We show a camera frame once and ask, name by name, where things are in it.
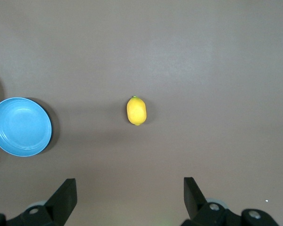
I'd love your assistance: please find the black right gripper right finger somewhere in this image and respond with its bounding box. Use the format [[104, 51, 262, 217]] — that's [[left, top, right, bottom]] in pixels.
[[180, 177, 241, 226]]

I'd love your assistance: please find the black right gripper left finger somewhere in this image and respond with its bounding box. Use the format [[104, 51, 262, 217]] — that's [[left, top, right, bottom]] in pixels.
[[7, 178, 77, 226]]

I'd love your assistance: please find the yellow lemon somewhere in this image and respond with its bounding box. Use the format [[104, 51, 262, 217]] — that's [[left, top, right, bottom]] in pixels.
[[126, 95, 147, 126]]

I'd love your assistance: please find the blue plate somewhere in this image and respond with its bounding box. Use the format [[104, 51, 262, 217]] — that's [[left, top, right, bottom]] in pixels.
[[0, 97, 53, 157]]

